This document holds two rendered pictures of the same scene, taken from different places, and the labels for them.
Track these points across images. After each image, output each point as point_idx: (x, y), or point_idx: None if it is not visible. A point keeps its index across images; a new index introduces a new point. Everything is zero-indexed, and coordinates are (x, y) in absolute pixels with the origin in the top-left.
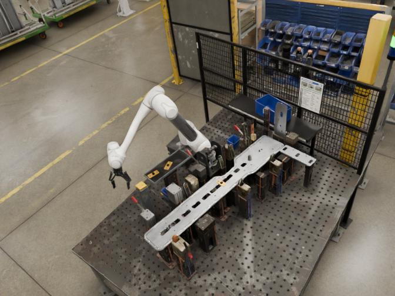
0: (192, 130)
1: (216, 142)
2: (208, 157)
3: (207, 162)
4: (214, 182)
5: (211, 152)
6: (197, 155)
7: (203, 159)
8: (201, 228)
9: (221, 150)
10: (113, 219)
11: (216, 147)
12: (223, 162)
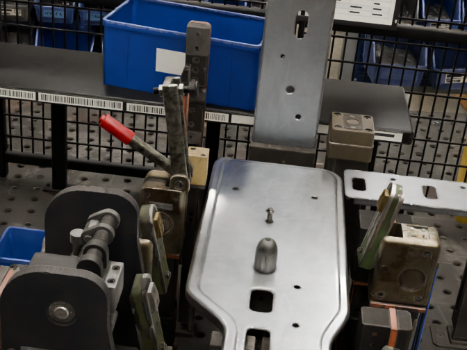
0: None
1: (97, 194)
2: (114, 289)
3: (111, 337)
4: None
5: (108, 262)
6: (16, 307)
7: (69, 323)
8: None
9: (137, 242)
10: None
11: (117, 218)
12: (159, 323)
